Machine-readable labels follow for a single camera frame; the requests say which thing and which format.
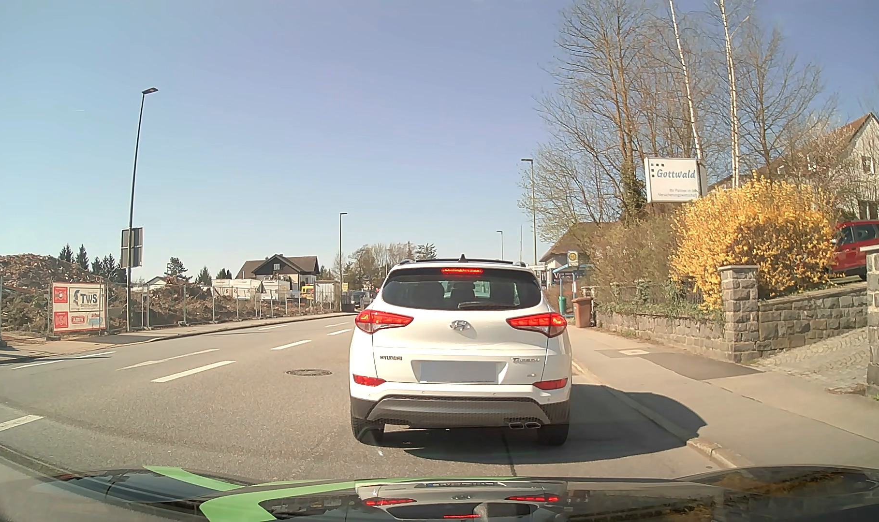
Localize yellow flowering bush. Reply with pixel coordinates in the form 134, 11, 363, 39
669, 176, 837, 310

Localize grey paved pavement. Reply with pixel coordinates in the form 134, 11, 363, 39
566, 324, 879, 472

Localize red and white billboard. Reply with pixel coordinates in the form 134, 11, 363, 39
50, 281, 108, 336

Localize white SUV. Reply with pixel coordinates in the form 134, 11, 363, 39
348, 255, 574, 447

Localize white house with brown roof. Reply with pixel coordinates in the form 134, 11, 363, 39
708, 112, 879, 227

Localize wire construction fence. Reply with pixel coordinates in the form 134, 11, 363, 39
0, 274, 339, 342

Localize row of dark conifers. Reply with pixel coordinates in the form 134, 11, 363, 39
57, 244, 234, 286

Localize car's own bonnet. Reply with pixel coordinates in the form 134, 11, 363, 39
48, 464, 879, 522

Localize cobbled driveway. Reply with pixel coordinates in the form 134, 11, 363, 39
755, 326, 870, 394

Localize grey pavement beside fence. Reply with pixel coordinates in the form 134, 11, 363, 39
0, 312, 357, 363

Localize dark house with gabled roof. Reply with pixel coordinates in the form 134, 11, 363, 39
234, 254, 322, 292

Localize red car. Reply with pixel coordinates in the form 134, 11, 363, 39
829, 219, 879, 279

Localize bus stop sign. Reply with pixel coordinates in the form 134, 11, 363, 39
556, 250, 580, 317

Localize tall lamp post with sign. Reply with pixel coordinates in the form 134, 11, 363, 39
119, 87, 160, 333

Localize road markings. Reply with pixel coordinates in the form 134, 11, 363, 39
0, 319, 353, 440

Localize white company sign on post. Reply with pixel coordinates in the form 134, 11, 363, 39
643, 156, 709, 204

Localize tall bare birch trees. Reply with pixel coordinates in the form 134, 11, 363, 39
518, 0, 843, 240

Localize grey stone garden wall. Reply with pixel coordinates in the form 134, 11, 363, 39
594, 244, 879, 404

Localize bare brown hedge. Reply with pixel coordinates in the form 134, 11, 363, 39
585, 210, 683, 314

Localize grey asphalt road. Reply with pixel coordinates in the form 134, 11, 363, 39
0, 312, 723, 482

